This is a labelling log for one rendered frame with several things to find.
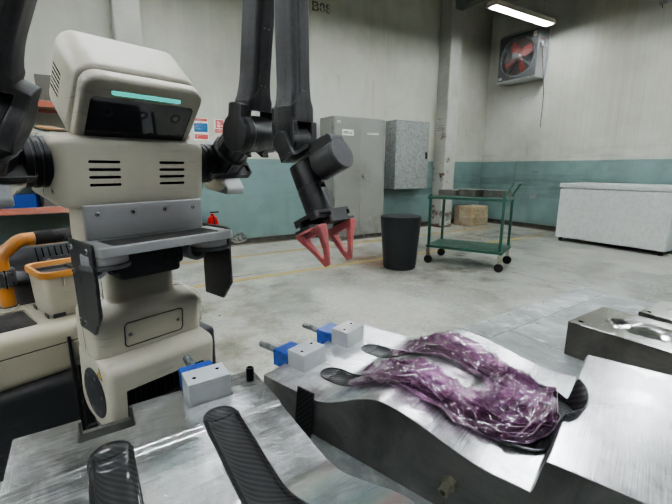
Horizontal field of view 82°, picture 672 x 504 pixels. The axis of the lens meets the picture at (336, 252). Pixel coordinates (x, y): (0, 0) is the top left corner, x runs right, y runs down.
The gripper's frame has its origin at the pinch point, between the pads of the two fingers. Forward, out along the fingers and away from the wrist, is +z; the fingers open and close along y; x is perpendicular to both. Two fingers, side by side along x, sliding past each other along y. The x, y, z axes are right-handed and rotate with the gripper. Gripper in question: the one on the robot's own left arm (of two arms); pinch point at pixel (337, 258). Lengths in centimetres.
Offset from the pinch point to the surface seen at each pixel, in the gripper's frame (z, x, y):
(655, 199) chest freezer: 47, -41, 621
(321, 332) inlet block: 12.0, 4.7, -6.1
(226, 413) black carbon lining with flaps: 14.0, -4.5, -33.7
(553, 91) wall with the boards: -185, 32, 775
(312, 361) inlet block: 14.6, -0.8, -15.4
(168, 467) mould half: 15.2, -6.8, -42.1
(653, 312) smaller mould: 34, -39, 47
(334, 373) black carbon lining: 17.4, -3.3, -14.2
